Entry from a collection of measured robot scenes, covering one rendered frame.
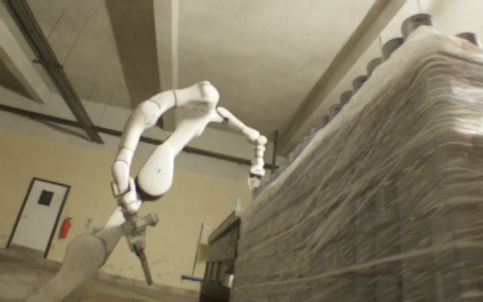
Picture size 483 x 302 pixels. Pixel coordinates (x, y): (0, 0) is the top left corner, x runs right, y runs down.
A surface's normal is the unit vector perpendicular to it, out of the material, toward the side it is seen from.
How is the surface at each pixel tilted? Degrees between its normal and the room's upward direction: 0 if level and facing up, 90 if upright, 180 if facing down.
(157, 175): 90
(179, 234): 90
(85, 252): 90
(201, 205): 90
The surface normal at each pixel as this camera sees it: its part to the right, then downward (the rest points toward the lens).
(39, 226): 0.18, -0.37
